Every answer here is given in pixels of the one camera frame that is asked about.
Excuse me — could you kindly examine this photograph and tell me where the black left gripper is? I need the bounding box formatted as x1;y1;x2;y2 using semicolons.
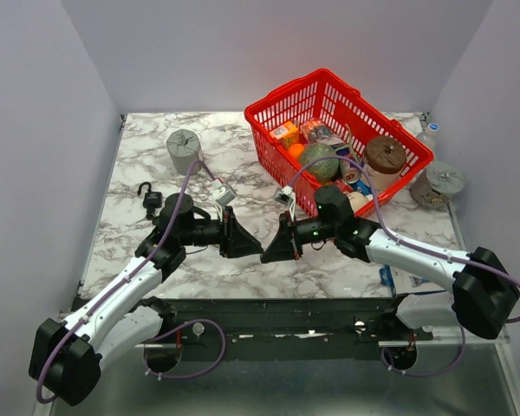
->
180;206;264;260

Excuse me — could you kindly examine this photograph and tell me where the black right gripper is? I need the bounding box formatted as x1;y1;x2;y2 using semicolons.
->
261;211;338;263

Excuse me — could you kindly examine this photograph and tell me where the black headed key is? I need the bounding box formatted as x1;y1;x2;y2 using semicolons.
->
146;208;156;221

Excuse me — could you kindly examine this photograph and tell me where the black padlock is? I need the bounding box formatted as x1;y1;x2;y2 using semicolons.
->
138;182;163;210

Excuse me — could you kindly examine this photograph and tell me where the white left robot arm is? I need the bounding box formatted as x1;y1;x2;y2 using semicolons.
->
29;193;263;406

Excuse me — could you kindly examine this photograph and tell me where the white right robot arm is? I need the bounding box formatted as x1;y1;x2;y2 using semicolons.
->
260;185;520;340

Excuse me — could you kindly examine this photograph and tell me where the green netted melon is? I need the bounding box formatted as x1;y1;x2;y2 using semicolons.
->
299;143;340;184

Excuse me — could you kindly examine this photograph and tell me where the orange ball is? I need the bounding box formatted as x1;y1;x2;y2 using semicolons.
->
287;143;306;161

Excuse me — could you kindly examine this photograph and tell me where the red bull drink can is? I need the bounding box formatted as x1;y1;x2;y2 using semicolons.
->
340;153;363;184

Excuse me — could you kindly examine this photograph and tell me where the grey wrapped toilet roll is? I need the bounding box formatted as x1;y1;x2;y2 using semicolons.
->
166;129;204;175

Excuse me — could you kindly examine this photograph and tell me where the orange yellow snack box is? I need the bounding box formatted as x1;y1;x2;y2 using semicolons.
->
270;121;300;149

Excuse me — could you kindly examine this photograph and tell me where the clear plastic snack bag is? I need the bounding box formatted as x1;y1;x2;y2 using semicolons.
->
300;118;335;146

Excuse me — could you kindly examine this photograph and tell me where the red plastic shopping basket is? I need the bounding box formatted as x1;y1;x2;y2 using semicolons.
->
244;68;434;205

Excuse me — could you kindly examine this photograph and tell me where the blue razor package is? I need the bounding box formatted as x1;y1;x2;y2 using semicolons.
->
379;265;432;292

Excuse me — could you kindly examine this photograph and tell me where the brown wrapped toilet roll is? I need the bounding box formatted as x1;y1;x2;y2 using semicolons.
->
361;135;406;192

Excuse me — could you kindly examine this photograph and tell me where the grey roll on right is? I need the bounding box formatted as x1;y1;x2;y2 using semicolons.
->
410;160;466;209

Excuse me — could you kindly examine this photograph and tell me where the clear water bottle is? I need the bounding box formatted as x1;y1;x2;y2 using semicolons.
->
416;123;439;153

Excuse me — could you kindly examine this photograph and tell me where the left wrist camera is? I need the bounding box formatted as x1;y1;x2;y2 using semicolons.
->
211;178;237;207

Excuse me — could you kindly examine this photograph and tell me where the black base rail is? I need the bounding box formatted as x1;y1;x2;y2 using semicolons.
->
140;297;432;368

